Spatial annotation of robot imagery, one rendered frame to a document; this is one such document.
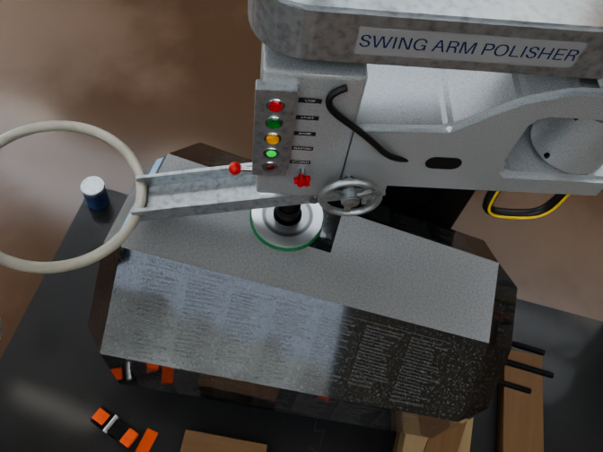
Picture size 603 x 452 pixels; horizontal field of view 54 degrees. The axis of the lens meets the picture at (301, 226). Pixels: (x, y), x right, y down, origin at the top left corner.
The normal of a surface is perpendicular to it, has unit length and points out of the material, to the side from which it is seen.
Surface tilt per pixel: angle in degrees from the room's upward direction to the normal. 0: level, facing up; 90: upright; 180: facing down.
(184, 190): 16
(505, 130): 90
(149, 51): 0
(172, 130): 0
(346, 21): 90
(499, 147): 90
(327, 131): 90
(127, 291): 45
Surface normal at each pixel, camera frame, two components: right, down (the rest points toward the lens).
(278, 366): -0.10, 0.24
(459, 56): 0.00, 0.87
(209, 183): -0.18, -0.48
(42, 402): 0.10, -0.49
